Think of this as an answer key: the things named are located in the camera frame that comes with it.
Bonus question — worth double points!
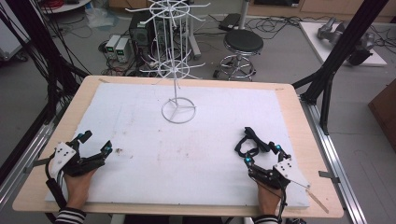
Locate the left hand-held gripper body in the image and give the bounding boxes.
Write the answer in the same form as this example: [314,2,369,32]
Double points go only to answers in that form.
[49,141,106,181]

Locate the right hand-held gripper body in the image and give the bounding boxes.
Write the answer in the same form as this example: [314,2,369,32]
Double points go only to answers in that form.
[247,158,312,190]

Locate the black strap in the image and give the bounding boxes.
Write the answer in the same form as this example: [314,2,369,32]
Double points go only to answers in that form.
[233,126,276,159]

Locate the person's right hand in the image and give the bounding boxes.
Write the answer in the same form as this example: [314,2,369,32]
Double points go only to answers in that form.
[256,180,282,217]

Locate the person's left hand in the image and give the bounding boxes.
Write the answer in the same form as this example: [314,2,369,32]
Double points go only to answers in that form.
[63,168,98,210]

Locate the metal table clamp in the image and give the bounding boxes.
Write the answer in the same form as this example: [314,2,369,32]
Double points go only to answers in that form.
[22,157,51,175]
[318,170,341,185]

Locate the thin wooden stick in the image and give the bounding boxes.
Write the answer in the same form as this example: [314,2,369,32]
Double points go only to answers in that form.
[305,189,330,215]

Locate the person's right striped sleeve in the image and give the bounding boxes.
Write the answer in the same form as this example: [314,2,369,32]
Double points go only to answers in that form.
[252,214,280,224]

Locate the person's striped sleeve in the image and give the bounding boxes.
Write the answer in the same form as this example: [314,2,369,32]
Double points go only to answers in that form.
[252,214,280,224]
[54,206,87,224]

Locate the person's left striped sleeve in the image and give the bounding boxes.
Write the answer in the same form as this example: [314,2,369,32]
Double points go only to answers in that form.
[54,206,87,224]

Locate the white foam mat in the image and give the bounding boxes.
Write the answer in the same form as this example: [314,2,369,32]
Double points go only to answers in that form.
[44,81,311,210]

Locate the white bench power supply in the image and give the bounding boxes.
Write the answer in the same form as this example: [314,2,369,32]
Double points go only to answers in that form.
[114,37,131,64]
[105,34,121,61]

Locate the white floor board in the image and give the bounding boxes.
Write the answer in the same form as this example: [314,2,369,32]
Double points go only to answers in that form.
[298,21,389,68]

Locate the brown wooden cabinet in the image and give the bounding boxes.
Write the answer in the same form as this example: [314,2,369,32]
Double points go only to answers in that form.
[367,78,396,154]

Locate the black round stool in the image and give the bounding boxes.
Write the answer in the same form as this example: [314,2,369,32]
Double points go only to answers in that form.
[212,28,264,82]

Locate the clear plastic bag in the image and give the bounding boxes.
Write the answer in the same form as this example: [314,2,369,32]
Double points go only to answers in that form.
[84,7,120,31]

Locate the black computer tower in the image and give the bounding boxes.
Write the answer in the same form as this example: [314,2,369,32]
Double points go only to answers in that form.
[128,11,154,49]

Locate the black and grey robot part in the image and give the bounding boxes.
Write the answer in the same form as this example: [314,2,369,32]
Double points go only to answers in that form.
[346,32,377,67]

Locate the white round table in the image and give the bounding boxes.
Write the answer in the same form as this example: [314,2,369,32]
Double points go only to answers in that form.
[39,0,92,15]

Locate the black flat box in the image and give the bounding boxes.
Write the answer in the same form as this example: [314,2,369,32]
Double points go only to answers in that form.
[218,12,243,33]

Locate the grey metal pole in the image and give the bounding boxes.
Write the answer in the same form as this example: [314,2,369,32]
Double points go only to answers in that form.
[237,0,251,31]

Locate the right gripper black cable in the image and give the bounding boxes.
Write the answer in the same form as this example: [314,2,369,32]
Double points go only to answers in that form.
[277,181,290,222]

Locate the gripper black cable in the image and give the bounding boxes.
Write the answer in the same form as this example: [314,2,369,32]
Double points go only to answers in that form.
[44,160,69,210]
[277,181,290,222]

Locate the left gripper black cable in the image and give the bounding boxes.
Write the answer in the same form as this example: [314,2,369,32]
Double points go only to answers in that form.
[44,160,69,210]

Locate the aluminium rail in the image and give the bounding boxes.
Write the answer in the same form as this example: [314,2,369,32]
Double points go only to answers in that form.
[0,102,68,204]
[299,95,369,224]

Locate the black metal frame stand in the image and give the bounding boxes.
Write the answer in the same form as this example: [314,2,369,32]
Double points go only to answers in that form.
[291,0,390,136]
[0,0,92,126]

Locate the white wire display rack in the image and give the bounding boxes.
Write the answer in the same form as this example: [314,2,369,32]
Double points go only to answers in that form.
[124,0,211,125]

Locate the bundle of black floor cables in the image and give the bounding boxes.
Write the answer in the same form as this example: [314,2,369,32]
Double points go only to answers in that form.
[246,14,337,35]

